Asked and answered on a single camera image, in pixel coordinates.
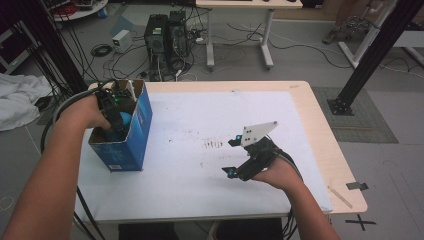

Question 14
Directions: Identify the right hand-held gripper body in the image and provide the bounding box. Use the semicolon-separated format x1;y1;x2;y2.
233;120;280;183

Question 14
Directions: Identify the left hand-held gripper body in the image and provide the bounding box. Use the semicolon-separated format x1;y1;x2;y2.
94;81;138;135

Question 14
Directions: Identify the blue cardboard box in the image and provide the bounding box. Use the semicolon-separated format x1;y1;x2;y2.
87;79;154;173

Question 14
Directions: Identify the person's left hand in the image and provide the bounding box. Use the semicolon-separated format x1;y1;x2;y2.
59;94;113;135

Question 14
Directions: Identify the person's right hand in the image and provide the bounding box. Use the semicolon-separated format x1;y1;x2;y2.
251;156;305;194

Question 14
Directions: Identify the white table mat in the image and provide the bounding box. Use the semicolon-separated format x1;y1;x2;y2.
74;90;334;223

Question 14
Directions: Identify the small white device box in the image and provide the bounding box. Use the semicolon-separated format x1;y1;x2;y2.
111;29;134;54

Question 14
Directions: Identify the black computer tower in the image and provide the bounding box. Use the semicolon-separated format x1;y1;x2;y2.
143;13;170;82
168;10;192;59

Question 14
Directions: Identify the thin wooden stick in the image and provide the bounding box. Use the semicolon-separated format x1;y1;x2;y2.
326;185;354;210

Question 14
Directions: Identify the white cloth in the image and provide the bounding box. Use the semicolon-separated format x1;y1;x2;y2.
0;73;53;132

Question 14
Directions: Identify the round white table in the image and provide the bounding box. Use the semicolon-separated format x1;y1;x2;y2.
49;0;110;23

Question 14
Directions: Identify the black tape piece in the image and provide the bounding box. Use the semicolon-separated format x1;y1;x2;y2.
345;181;370;192

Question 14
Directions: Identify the grey floor mat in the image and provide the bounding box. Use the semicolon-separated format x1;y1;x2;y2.
311;86;400;145

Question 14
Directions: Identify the white desk with legs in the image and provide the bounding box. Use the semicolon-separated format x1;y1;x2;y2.
195;0;304;72

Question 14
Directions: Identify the white metal stand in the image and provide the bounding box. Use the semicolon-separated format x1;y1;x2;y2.
338;0;398;70

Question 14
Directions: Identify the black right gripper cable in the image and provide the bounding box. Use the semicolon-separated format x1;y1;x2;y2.
266;134;305;240

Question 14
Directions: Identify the grey left gripper cable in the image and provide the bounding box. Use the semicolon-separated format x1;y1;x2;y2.
39;79;116;155

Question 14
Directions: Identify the coiled black cable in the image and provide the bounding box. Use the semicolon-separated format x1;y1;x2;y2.
90;43;114;58

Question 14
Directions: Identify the black post with cables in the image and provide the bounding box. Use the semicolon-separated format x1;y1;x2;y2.
31;0;90;95

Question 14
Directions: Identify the black floor cable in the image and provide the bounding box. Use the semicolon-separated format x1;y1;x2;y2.
227;22;345;70

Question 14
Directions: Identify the black metal frame post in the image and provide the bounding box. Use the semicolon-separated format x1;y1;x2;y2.
326;0;424;117

